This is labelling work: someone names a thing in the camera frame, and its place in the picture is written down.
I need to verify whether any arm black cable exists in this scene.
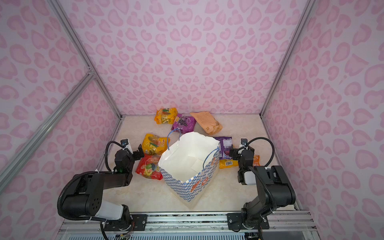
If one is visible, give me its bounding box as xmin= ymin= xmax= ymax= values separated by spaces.
xmin=104 ymin=140 xmax=127 ymax=172
xmin=246 ymin=137 xmax=276 ymax=168

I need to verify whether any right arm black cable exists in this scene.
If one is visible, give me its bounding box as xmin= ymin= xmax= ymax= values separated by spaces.
xmin=246 ymin=137 xmax=276 ymax=168

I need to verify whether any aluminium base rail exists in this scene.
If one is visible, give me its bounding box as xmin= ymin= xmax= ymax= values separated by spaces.
xmin=57 ymin=211 xmax=320 ymax=240

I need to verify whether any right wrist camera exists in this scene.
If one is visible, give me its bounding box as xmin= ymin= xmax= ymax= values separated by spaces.
xmin=239 ymin=138 xmax=248 ymax=149

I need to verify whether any yellow mango candy bag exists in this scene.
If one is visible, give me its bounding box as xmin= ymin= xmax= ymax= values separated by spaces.
xmin=142 ymin=134 xmax=169 ymax=156
xmin=219 ymin=159 xmax=239 ymax=169

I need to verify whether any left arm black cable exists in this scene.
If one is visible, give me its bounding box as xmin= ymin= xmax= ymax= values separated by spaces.
xmin=104 ymin=140 xmax=127 ymax=172

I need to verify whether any yellow orange candy bag back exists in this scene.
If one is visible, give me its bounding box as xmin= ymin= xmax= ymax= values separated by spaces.
xmin=154 ymin=108 xmax=178 ymax=125

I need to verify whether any peach paper snack pouch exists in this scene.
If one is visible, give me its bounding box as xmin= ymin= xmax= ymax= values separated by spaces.
xmin=190 ymin=112 xmax=223 ymax=135

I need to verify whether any orange snack packet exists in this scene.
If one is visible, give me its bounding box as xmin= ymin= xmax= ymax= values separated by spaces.
xmin=253 ymin=155 xmax=260 ymax=167

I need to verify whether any purple snack packet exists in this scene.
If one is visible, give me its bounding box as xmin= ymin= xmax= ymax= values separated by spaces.
xmin=214 ymin=137 xmax=233 ymax=160

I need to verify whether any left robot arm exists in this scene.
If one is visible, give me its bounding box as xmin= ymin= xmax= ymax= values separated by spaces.
xmin=57 ymin=145 xmax=145 ymax=231

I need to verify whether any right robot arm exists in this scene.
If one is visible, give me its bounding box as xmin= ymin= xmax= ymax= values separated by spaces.
xmin=227 ymin=148 xmax=296 ymax=232

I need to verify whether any red fruit candy bag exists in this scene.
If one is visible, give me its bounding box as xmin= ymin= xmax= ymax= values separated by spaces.
xmin=136 ymin=155 xmax=163 ymax=181

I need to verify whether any magenta grape candy bag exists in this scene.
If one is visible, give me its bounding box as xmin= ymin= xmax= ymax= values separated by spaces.
xmin=171 ymin=114 xmax=197 ymax=134

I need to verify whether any white blue checkered paper bag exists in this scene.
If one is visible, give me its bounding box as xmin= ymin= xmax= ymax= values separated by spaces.
xmin=158 ymin=132 xmax=220 ymax=208

